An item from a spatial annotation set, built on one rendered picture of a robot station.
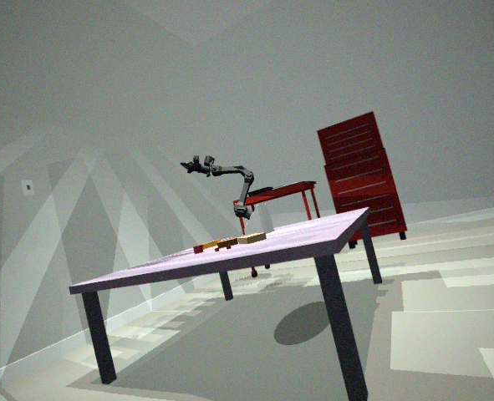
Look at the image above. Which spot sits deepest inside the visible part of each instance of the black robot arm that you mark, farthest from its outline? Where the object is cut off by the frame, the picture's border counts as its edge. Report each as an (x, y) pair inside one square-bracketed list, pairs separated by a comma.
[(240, 209)]

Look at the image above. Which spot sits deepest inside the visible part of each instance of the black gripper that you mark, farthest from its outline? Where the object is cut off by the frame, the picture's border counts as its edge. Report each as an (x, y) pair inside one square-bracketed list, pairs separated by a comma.
[(190, 167)]

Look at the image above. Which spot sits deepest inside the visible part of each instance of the yellow and orange long bar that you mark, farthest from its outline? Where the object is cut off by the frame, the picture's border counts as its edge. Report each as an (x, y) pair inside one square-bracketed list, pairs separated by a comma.
[(210, 244)]

